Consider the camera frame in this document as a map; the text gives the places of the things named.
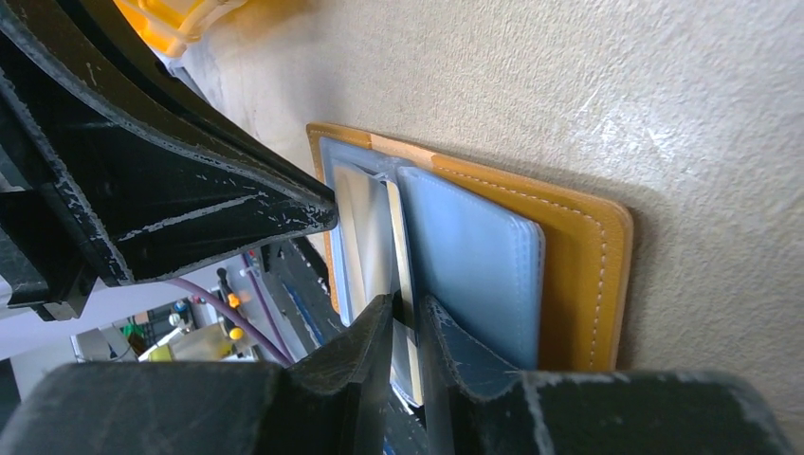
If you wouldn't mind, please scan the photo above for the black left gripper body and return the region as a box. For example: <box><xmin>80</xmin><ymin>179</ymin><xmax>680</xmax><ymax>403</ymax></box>
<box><xmin>1</xmin><ymin>75</ymin><xmax>97</xmax><ymax>322</ymax></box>

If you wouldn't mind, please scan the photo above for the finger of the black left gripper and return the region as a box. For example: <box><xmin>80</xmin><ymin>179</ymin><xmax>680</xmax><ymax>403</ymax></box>
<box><xmin>1</xmin><ymin>1</ymin><xmax>338</xmax><ymax>285</ymax></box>

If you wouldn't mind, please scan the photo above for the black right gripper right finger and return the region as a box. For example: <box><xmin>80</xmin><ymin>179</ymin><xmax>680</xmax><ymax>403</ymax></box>
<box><xmin>419</xmin><ymin>298</ymin><xmax>794</xmax><ymax>454</ymax></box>

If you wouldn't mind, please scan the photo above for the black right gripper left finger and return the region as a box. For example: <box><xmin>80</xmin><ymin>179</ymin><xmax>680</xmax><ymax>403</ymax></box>
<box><xmin>1</xmin><ymin>295</ymin><xmax>394</xmax><ymax>454</ymax></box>

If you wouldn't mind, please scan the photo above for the gold card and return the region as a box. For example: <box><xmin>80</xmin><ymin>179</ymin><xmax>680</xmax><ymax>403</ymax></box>
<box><xmin>385</xmin><ymin>180</ymin><xmax>424</xmax><ymax>407</ymax></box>

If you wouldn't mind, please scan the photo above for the tan leather card holder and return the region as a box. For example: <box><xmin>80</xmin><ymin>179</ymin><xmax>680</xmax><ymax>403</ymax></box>
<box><xmin>306</xmin><ymin>122</ymin><xmax>634</xmax><ymax>372</ymax></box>

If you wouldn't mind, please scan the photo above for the yellow bin with black cards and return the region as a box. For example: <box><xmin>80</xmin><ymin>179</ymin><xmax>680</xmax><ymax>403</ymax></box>
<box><xmin>114</xmin><ymin>0</ymin><xmax>247</xmax><ymax>59</ymax></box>

